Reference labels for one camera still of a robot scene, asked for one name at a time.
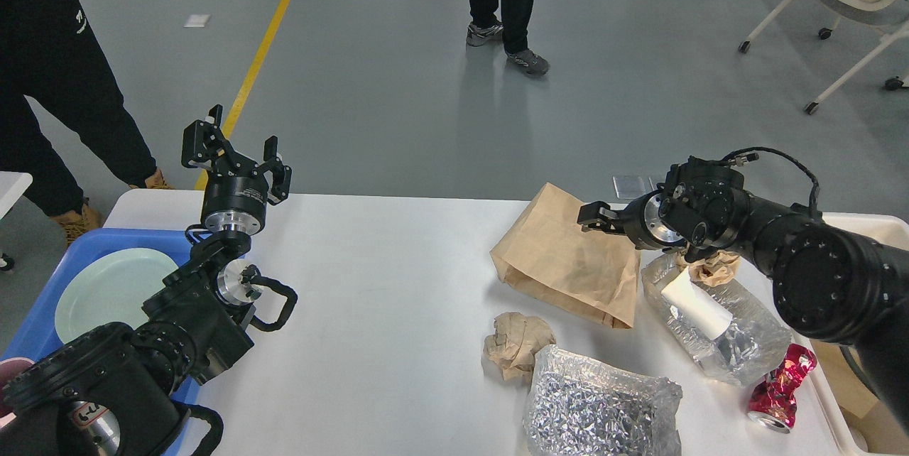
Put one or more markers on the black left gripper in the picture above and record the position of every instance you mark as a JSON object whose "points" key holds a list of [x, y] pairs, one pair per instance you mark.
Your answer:
{"points": [[233, 201]]}

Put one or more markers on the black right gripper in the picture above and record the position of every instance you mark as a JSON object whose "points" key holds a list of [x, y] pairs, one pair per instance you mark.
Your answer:
{"points": [[639, 221]]}

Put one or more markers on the brown paper bag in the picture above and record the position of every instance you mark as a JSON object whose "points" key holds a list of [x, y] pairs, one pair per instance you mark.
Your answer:
{"points": [[546, 255]]}

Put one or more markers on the brown paper ball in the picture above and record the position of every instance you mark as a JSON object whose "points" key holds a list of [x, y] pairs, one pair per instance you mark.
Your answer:
{"points": [[513, 345]]}

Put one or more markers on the light green plate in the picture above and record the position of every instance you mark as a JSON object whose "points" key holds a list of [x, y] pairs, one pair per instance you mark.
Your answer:
{"points": [[113, 288]]}

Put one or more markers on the red snack wrapper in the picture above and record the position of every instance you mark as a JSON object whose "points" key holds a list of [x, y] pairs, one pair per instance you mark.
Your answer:
{"points": [[773, 403]]}

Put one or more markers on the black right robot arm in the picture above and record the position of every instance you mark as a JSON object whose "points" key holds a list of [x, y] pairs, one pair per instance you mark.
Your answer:
{"points": [[829, 285]]}

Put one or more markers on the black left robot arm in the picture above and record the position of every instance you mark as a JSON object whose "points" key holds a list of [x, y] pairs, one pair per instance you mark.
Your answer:
{"points": [[235, 295]]}

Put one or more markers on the lying white paper cup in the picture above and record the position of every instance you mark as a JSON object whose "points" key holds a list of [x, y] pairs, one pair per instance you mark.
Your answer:
{"points": [[699, 308]]}

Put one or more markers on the crumpled paper ball right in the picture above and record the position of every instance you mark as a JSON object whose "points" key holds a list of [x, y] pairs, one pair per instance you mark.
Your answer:
{"points": [[717, 270]]}

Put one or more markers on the silver foil bubble bag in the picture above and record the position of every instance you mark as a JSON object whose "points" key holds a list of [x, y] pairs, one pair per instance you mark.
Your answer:
{"points": [[582, 406]]}

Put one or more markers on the pink mug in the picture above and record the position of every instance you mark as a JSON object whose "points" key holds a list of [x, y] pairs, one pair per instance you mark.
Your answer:
{"points": [[10, 368]]}

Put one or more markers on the white plastic bin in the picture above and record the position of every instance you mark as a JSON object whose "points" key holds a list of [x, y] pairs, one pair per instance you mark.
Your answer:
{"points": [[890, 231]]}

